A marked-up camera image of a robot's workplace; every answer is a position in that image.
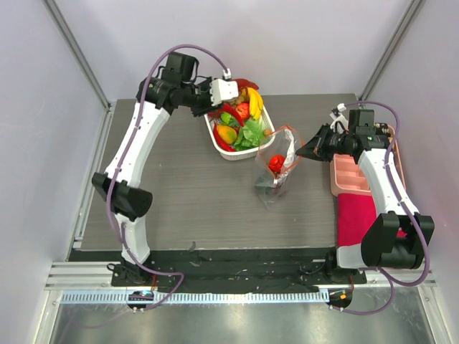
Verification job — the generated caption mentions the red folded cloth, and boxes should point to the red folded cloth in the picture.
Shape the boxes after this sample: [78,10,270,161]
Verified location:
[336,191,410,252]

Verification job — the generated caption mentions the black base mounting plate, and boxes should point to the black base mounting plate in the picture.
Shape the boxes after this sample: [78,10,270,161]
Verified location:
[70,247,366,294]

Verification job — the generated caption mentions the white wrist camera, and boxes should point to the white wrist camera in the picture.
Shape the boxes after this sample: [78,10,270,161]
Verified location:
[209,69,239,106]
[329,103,349,134]

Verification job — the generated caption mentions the white plastic fruit basket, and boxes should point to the white plastic fruit basket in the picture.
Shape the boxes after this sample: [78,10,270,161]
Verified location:
[204,107,275,161]

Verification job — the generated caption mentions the red tomato toy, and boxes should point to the red tomato toy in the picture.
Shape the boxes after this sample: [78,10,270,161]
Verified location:
[268,155,285,174]

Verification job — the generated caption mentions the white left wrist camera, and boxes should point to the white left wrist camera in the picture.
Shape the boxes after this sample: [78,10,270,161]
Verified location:
[209,69,239,106]

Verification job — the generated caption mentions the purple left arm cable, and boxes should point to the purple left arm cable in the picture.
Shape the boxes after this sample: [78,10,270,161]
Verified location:
[106,44,232,273]

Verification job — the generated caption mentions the aluminium frame rail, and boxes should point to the aluminium frame rail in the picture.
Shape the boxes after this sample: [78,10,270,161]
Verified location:
[42,0,111,111]

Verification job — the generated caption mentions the red lobster toy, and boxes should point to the red lobster toy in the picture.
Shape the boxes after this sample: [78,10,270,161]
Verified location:
[235,78,259,92]

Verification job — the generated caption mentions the white slotted cable duct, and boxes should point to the white slotted cable duct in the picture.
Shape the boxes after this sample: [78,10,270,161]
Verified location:
[61,289,329,305]

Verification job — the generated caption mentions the clear zip bag orange zipper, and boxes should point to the clear zip bag orange zipper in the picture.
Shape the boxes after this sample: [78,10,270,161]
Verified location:
[252,125,304,211]

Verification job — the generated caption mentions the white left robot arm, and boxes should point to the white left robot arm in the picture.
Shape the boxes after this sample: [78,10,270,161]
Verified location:
[91,45,237,286]

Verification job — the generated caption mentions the green lettuce toy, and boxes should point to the green lettuce toy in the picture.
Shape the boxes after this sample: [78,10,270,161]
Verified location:
[233,118,266,151]

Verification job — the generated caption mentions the red chili pepper toy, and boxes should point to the red chili pepper toy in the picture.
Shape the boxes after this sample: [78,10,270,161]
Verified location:
[222,103,245,127]

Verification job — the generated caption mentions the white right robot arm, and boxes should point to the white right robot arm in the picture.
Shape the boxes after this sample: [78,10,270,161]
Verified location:
[295,109,435,283]

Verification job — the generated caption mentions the pink plastic organizer tray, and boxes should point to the pink plastic organizer tray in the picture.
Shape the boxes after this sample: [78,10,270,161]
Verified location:
[330,123,406,196]

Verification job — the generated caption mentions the red apple toy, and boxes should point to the red apple toy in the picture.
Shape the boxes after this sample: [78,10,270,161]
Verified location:
[235,102,250,120]

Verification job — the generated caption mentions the yellow banana bunch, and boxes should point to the yellow banana bunch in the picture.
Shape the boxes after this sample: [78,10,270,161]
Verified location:
[247,87,263,120]

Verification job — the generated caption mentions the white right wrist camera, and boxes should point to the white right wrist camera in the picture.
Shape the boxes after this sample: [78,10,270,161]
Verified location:
[329,103,349,134]

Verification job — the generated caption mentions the orange yellow mango toy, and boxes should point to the orange yellow mango toy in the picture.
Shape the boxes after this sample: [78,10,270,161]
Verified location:
[217,124,238,145]

